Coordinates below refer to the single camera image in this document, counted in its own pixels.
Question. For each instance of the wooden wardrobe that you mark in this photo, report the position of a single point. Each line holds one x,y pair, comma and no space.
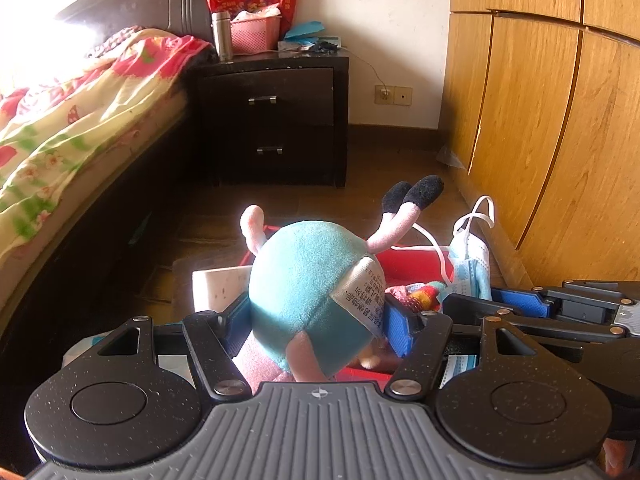
550,110

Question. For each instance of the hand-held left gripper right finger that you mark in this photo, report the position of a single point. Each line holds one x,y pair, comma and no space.
399,330

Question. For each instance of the dark wooden nightstand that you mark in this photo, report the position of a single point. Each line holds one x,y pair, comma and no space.
280,125

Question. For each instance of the blue paper sheet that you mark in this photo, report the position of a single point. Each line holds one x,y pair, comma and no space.
302,30

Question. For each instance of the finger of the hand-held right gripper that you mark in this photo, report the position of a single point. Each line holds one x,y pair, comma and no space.
515,302
465,310

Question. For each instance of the red cardboard box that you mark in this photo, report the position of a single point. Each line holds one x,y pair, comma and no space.
410,265

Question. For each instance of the wall socket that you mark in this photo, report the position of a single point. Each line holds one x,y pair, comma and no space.
394,95

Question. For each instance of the pink plastic basket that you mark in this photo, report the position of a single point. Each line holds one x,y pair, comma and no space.
255,35

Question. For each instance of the dark small clutter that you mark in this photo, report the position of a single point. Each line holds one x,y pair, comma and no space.
325,46

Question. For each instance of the white foam block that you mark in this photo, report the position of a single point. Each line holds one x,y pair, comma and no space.
215,290

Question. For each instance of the blue face mask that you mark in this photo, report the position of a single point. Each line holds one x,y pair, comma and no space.
472,265
462,367

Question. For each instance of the crumpled paper scrap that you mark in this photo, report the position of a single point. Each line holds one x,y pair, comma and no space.
450,156

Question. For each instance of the steel thermos flask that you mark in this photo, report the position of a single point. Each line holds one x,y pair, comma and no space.
221,35

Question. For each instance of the floral bed blanket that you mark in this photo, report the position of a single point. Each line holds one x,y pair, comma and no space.
75,125

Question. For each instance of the bed with floral blanket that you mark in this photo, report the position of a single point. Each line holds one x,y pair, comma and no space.
100,230

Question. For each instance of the pink pig plush toy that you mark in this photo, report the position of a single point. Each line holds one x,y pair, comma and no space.
305,285

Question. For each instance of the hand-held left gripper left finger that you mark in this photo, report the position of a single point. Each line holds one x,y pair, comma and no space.
237,312

